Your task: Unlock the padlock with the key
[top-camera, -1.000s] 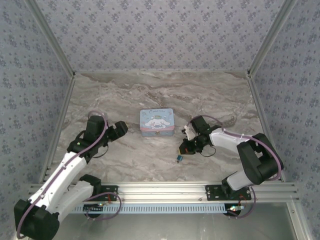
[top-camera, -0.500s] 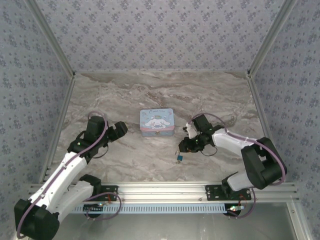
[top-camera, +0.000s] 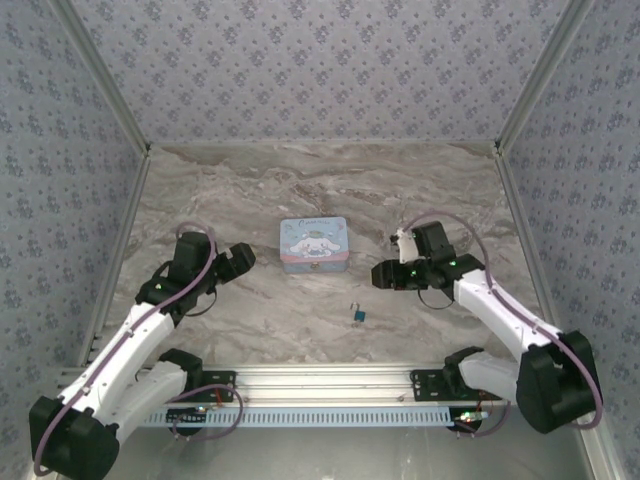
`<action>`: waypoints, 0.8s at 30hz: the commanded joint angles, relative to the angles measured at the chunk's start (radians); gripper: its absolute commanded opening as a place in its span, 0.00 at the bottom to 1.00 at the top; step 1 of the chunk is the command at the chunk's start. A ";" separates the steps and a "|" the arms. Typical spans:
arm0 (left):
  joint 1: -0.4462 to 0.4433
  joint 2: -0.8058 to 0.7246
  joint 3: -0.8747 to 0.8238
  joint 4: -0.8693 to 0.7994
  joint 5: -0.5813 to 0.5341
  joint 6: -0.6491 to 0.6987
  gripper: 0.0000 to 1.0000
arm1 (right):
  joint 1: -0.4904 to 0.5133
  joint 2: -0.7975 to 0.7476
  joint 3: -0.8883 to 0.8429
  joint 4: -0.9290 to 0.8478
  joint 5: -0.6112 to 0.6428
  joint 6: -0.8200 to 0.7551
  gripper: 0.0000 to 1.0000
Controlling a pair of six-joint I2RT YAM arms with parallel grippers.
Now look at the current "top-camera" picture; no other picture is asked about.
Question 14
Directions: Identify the blue cartoon tin box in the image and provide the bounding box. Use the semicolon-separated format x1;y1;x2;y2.
278;216;352;276

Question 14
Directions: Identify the aluminium table edge bar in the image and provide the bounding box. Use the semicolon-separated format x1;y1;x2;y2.
494;149;561;331
77;149;154;369

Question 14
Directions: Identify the steel sheet tray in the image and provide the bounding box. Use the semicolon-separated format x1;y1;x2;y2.
99;424;609;480

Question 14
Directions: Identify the thin black left gripper cable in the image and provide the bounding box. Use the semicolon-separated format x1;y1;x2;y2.
187;289;219;317

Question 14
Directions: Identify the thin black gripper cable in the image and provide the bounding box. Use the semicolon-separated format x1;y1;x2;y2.
417;287;456;311
187;289;219;317

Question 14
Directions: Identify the thin black right gripper cable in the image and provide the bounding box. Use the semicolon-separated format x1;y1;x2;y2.
417;287;456;311

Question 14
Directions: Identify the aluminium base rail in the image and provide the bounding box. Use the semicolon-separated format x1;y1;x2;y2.
57;363;521;405

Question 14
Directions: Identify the white slotted cable duct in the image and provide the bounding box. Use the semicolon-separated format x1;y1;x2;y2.
142;405;481;429

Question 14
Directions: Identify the aluminium frame post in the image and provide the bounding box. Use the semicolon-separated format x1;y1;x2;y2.
52;0;153;157
492;0;599;157

